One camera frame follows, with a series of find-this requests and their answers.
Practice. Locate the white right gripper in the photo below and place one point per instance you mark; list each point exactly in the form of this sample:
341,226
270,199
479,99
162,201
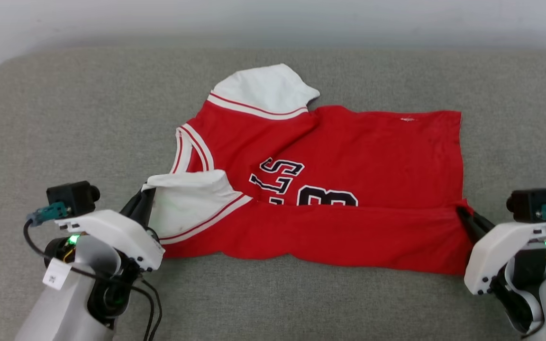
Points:
495,251

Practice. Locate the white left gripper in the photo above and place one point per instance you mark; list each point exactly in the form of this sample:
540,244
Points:
121,234

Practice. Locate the red basketball jersey white trim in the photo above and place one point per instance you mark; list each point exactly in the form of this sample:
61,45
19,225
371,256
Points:
349,166

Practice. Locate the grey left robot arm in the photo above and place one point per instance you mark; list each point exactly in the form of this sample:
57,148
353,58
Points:
64,312

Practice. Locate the white paper tag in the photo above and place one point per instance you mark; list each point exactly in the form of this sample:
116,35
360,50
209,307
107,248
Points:
56,274

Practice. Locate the grey fabric sofa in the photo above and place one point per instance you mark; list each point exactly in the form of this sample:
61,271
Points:
64,118

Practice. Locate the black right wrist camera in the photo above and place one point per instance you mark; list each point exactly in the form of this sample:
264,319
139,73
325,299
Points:
531,203

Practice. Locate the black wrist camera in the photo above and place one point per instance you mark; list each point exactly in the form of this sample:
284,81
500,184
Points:
71,196
531,203

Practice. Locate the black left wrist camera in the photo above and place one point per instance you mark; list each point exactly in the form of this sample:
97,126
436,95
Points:
71,196

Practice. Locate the teal left camera connector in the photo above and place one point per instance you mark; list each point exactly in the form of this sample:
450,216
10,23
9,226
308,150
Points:
48,213

